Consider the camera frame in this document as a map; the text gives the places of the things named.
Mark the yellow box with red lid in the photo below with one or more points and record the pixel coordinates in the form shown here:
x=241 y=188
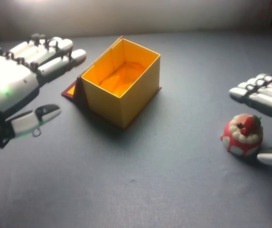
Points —
x=135 y=102

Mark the red white strawberry toy cake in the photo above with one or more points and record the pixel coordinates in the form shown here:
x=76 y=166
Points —
x=240 y=140

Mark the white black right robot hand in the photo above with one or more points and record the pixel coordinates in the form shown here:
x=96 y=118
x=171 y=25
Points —
x=264 y=97

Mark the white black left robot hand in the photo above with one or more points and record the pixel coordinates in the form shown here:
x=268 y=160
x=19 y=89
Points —
x=10 y=78

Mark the grey table cloth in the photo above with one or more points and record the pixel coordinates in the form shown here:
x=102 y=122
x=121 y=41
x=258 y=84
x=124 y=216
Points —
x=135 y=185

